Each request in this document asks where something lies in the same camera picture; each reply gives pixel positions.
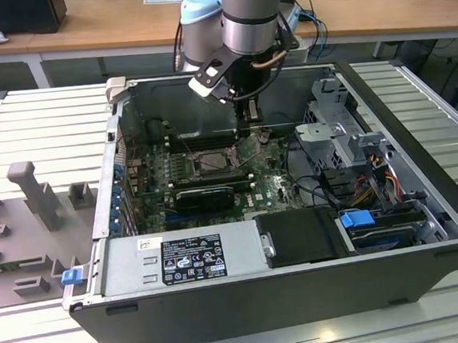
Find blue cable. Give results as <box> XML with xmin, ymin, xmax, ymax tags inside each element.
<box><xmin>298</xmin><ymin>8</ymin><xmax>331</xmax><ymax>64</ymax></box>

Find black cable bundle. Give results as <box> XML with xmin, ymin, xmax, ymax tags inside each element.
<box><xmin>284</xmin><ymin>128</ymin><xmax>356</xmax><ymax>215</ymax></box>

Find metal drive cage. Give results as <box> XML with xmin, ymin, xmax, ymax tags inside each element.
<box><xmin>289</xmin><ymin>72</ymin><xmax>398</xmax><ymax>174</ymax></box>

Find coloured wire bundle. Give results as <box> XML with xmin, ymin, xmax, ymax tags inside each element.
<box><xmin>350</xmin><ymin>156</ymin><xmax>402</xmax><ymax>209</ymax></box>

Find black graphics card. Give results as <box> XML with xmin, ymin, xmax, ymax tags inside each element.
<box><xmin>173</xmin><ymin>185</ymin><xmax>237</xmax><ymax>215</ymax></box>

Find green motherboard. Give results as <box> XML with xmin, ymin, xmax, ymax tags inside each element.
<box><xmin>128</xmin><ymin>126</ymin><xmax>310</xmax><ymax>235</ymax></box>

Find grey plastic case latch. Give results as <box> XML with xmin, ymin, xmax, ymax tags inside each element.
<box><xmin>104</xmin><ymin>75</ymin><xmax>140</xmax><ymax>107</ymax></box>

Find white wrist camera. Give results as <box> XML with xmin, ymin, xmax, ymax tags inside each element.
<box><xmin>185</xmin><ymin>46</ymin><xmax>245</xmax><ymax>108</ymax></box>

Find silver power supply unit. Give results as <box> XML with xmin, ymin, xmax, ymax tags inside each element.
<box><xmin>98</xmin><ymin>222</ymin><xmax>270</xmax><ymax>298</ymax></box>

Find black computer box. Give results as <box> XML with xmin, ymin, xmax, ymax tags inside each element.
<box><xmin>0</xmin><ymin>0</ymin><xmax>69</xmax><ymax>39</ymax></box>

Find black plastic shroud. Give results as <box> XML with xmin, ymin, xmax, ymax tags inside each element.
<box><xmin>252</xmin><ymin>204</ymin><xmax>352</xmax><ymax>270</ymax></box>

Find blue expansion slot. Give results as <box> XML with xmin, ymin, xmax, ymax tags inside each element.
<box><xmin>164</xmin><ymin>206</ymin><xmax>233</xmax><ymax>223</ymax></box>

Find wooden desk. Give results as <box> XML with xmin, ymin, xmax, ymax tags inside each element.
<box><xmin>0</xmin><ymin>0</ymin><xmax>458</xmax><ymax>92</ymax></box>

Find blue case latch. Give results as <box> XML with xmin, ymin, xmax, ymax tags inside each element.
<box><xmin>60</xmin><ymin>268</ymin><xmax>82</xmax><ymax>286</ymax></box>

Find hard disk in blue carrier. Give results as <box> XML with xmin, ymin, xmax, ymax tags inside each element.
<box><xmin>336</xmin><ymin>203</ymin><xmax>417</xmax><ymax>257</ymax></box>

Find CPU socket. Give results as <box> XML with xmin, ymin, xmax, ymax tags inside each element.
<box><xmin>186</xmin><ymin>146</ymin><xmax>241</xmax><ymax>181</ymax></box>

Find grey parts rack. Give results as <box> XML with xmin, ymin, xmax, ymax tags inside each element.
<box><xmin>0</xmin><ymin>154</ymin><xmax>109</xmax><ymax>311</ymax></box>

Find blue card retainer clips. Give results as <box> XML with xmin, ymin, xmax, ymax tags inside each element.
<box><xmin>106</xmin><ymin>162</ymin><xmax>133</xmax><ymax>237</ymax></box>

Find black RAM slot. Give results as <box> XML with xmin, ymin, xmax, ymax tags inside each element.
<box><xmin>169</xmin><ymin>170</ymin><xmax>247</xmax><ymax>187</ymax></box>
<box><xmin>140</xmin><ymin>178</ymin><xmax>257</xmax><ymax>201</ymax></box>
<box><xmin>169</xmin><ymin>138</ymin><xmax>240</xmax><ymax>154</ymax></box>
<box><xmin>168</xmin><ymin>128</ymin><xmax>239</xmax><ymax>146</ymax></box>

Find black cylinder part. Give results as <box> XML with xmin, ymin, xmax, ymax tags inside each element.
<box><xmin>146</xmin><ymin>118</ymin><xmax>167</xmax><ymax>143</ymax></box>

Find black PC case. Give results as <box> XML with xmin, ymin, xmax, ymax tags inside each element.
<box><xmin>42</xmin><ymin>47</ymin><xmax>458</xmax><ymax>343</ymax></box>

